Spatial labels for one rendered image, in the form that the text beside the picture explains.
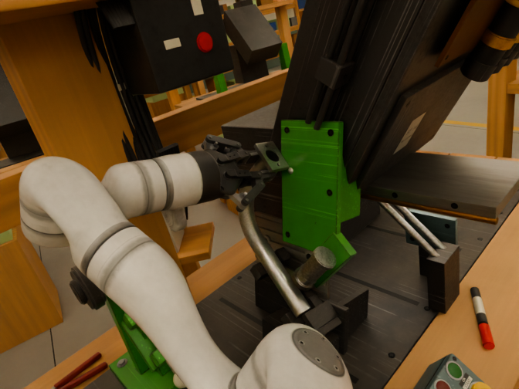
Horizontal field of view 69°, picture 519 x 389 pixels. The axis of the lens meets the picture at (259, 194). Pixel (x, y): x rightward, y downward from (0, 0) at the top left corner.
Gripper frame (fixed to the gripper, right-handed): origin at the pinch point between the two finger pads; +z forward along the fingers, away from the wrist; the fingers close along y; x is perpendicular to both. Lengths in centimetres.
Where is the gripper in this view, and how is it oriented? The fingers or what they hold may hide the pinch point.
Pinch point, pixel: (261, 165)
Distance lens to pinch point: 62.9
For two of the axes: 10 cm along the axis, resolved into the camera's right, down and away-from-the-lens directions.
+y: -4.8, -8.2, 3.2
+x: -4.7, 5.5, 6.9
